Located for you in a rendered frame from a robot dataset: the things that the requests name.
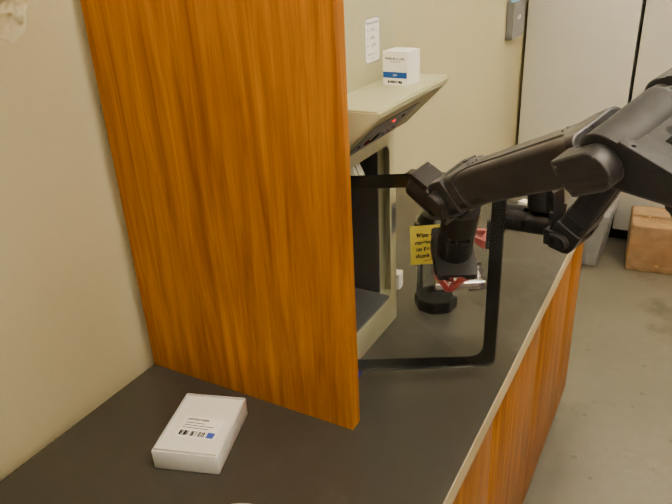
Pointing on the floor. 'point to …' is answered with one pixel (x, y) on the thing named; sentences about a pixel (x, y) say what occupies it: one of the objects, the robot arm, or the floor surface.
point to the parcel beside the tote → (649, 240)
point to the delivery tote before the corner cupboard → (593, 247)
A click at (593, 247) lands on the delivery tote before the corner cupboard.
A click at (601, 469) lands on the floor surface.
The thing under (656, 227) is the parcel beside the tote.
